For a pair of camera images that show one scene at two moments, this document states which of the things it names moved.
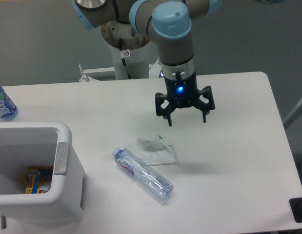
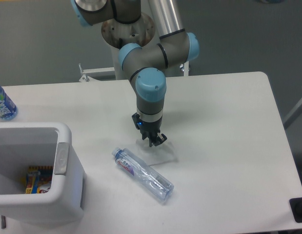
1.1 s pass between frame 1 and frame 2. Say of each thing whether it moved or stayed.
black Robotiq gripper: moved
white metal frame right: stayed
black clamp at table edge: stayed
